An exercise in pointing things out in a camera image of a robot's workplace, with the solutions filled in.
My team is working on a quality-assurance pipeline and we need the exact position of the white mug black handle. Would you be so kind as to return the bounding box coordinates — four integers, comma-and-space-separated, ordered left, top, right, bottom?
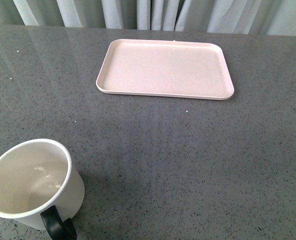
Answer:
0, 139, 85, 240

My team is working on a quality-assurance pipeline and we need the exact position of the pink rectangular tray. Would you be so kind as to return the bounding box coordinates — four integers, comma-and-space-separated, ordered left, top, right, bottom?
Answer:
96, 39, 235, 100

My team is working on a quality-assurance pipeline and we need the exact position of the white curtain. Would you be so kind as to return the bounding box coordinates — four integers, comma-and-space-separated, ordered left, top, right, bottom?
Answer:
0, 0, 296, 36

